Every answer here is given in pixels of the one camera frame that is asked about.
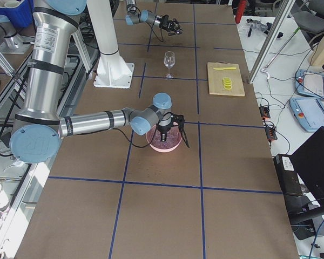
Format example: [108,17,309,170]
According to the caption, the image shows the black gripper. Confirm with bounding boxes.
[159,18,183,35]
[157,124,170,142]

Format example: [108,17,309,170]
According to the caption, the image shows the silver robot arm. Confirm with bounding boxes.
[10,1,172,163]
[125,0,183,36]

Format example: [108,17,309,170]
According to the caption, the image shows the ice cubes pile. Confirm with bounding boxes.
[151,127,181,149]

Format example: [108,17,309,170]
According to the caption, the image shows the pink ice bowl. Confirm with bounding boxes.
[146,126,183,153]

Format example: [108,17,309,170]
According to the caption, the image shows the clear wine glass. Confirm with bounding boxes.
[164,51,176,80]

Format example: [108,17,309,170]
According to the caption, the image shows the bamboo cutting board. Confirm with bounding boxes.
[207,62,245,97]

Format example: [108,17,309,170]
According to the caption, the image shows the yellow plastic knife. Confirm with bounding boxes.
[213,66,237,71]

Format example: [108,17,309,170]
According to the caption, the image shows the black box device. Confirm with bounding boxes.
[273,154,302,196]

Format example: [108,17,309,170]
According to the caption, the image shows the teach pendant near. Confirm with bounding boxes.
[289,97,324,132]

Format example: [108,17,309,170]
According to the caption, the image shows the teach pendant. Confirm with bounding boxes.
[289,97,324,132]
[295,69,324,99]

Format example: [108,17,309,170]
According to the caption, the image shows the teach pendant far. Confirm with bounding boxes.
[295,69,324,99]

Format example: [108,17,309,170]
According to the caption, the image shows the black monitor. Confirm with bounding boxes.
[290,126,324,205]

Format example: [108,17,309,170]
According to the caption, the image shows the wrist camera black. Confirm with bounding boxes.
[161,15,169,24]
[169,113,185,133]

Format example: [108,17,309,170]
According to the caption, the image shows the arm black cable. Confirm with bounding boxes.
[145,23,165,43]
[114,112,191,148]

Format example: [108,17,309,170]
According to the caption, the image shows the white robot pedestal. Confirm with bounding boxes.
[86,0,134,89]

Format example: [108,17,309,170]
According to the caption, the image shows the aluminium frame post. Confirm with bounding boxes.
[248,0,295,84]

